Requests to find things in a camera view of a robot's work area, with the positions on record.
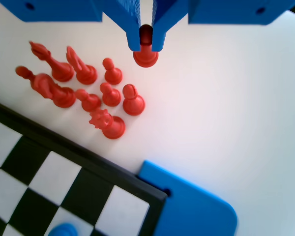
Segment red queen chess piece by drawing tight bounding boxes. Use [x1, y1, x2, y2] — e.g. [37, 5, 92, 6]
[88, 109, 126, 140]

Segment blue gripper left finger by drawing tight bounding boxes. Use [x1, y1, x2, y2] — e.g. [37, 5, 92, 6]
[0, 0, 142, 52]

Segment blue base plate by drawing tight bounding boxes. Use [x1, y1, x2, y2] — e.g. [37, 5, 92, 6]
[137, 159, 238, 236]

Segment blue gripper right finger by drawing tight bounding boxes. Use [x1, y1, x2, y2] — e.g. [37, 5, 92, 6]
[152, 0, 295, 52]

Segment blue pawn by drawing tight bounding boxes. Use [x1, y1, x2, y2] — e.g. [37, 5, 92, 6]
[47, 222, 79, 236]

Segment black and white chessboard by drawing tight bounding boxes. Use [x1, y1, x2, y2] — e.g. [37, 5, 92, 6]
[0, 98, 168, 236]

